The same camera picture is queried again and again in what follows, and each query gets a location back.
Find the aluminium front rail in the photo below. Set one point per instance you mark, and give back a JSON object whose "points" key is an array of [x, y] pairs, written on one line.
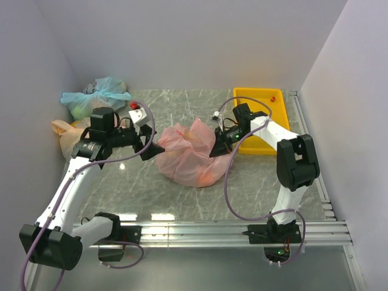
{"points": [[207, 234]]}

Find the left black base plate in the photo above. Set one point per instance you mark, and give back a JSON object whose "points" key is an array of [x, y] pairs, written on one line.
{"points": [[128, 234]]}

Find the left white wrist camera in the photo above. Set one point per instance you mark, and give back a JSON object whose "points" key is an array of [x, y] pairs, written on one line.
{"points": [[139, 118]]}

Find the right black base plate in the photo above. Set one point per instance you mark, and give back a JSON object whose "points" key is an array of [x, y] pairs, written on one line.
{"points": [[260, 236]]}

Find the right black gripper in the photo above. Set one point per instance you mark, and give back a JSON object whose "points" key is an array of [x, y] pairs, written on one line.
{"points": [[222, 145]]}

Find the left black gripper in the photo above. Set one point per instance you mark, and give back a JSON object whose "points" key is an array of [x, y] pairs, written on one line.
{"points": [[145, 131]]}

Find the pink plastic bag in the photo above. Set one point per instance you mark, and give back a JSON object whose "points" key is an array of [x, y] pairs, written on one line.
{"points": [[187, 152]]}

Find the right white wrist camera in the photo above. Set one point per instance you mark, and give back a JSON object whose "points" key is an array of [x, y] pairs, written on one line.
{"points": [[217, 118]]}

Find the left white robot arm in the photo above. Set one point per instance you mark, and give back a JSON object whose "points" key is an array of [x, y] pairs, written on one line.
{"points": [[53, 240]]}

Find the blue tied plastic bag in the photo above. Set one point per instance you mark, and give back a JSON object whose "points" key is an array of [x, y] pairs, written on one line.
{"points": [[103, 92]]}

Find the orange tied plastic bag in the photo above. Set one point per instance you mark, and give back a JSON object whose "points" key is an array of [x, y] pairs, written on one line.
{"points": [[69, 134]]}

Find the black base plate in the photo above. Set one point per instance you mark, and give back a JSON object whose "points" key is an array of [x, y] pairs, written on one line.
{"points": [[260, 236], [128, 234]]}

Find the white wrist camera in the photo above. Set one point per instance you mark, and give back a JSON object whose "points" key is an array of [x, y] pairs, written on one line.
{"points": [[217, 118], [139, 118]]}

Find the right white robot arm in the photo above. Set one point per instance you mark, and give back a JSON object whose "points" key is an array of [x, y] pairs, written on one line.
{"points": [[296, 161]]}

